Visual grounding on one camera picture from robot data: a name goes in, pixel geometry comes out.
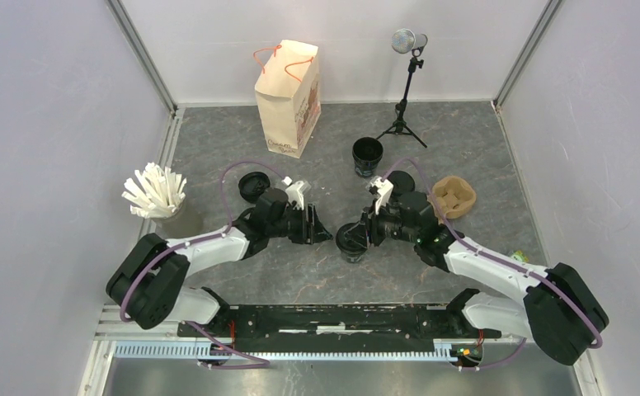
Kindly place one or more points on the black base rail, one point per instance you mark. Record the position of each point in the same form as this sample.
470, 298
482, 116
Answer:
204, 327

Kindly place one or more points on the black cup lid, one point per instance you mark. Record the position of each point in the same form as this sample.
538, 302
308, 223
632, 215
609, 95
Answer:
351, 240
402, 182

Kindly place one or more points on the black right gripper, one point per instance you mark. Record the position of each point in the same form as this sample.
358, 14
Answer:
372, 224

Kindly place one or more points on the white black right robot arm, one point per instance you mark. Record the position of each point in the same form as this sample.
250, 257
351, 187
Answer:
553, 306

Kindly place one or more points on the green toy figure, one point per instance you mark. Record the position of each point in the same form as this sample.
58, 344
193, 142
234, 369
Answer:
520, 256

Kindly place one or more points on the microphone on black tripod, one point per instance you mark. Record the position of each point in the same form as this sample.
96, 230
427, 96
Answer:
406, 41

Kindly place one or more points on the paper takeout bag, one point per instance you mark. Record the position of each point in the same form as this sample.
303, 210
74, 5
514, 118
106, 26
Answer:
287, 95

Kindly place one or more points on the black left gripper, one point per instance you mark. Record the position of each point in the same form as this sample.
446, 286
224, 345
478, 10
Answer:
313, 231

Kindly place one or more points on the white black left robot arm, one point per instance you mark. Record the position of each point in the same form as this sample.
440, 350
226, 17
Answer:
149, 285

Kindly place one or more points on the white straws in cup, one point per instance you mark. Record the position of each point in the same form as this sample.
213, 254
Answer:
158, 193

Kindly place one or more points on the stack of black lids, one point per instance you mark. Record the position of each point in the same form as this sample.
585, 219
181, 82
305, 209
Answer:
252, 185

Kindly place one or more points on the stack of black cups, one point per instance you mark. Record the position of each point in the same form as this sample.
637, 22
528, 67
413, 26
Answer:
367, 152

